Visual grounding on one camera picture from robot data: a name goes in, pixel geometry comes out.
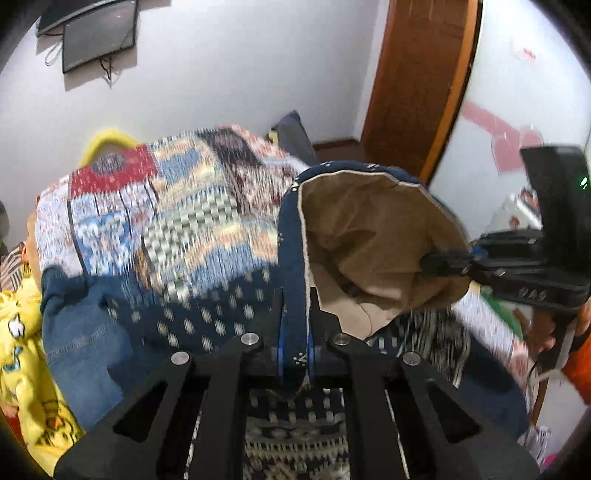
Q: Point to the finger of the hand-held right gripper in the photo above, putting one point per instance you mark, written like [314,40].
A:
[445,265]

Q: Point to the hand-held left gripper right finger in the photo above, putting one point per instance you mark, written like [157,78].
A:
[311,355]

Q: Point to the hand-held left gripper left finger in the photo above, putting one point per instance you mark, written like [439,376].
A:
[280,355]

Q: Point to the navy patterned hooded jacket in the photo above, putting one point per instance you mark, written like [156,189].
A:
[369,240]

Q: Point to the person's right hand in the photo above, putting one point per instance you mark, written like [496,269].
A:
[547,334]

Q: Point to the patchwork bedspread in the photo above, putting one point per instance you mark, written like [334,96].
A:
[184,207]

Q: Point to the brown wooden door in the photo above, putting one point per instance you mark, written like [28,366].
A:
[415,83]

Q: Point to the blue jeans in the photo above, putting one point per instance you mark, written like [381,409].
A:
[87,332]

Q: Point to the dark grey cloth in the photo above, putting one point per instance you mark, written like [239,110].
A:
[293,136]

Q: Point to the yellow cartoon print garment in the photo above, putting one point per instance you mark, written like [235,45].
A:
[32,369]

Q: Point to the yellow fuzzy item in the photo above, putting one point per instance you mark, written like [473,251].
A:
[104,141]

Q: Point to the striped cloth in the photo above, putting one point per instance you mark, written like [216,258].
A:
[11,272]

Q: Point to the small wall monitor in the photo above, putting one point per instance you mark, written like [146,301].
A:
[99,37]

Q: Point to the large wall television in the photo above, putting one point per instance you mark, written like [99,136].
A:
[60,16]

